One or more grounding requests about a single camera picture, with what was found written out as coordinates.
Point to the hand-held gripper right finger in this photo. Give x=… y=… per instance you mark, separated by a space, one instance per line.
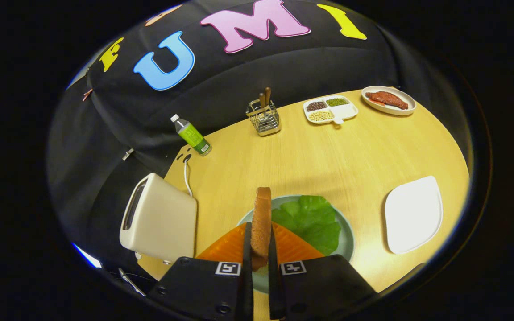
x=273 y=254

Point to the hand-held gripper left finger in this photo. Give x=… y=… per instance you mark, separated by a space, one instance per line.
x=247 y=249

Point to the toasted bread slice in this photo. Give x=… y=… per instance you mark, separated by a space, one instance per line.
x=261 y=223

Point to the green lettuce leaf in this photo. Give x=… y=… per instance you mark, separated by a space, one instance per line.
x=310 y=223

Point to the pale green round plate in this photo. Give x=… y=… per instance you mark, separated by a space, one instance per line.
x=348 y=240

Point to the white toaster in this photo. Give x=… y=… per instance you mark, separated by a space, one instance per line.
x=163 y=223

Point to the green label plastic bottle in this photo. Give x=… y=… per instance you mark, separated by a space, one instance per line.
x=192 y=136

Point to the white leaf-shaped plate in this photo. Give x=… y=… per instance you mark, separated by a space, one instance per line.
x=413 y=214

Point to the pale yellow beans pile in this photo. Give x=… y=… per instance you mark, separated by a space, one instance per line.
x=321 y=116

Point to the small white clip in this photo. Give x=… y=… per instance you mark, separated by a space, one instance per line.
x=127 y=154

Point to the dark brown beans pile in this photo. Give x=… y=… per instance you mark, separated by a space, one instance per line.
x=316 y=106

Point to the white divided dish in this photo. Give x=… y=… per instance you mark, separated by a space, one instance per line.
x=348 y=110

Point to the green beans pile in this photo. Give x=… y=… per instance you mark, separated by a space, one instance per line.
x=337 y=102

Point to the black backdrop cloth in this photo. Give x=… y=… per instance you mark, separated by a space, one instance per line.
x=239 y=80

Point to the orange carrot slice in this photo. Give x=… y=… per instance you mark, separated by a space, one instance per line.
x=375 y=102

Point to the red meat slice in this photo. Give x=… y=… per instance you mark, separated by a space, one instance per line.
x=386 y=99

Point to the white round plate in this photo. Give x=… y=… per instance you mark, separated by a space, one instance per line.
x=411 y=104

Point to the pink clip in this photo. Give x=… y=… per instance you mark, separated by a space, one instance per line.
x=87 y=94

